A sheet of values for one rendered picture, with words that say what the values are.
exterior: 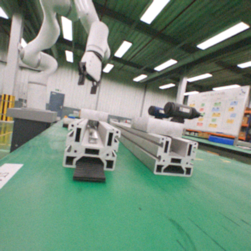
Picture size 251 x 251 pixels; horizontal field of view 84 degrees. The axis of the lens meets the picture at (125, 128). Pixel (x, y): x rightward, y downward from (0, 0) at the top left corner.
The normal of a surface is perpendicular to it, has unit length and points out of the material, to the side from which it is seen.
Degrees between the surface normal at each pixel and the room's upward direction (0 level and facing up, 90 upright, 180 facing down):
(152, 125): 90
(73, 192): 0
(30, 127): 90
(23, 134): 90
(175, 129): 90
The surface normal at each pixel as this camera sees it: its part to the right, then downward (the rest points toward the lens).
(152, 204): 0.17, -0.98
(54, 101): 0.35, 0.11
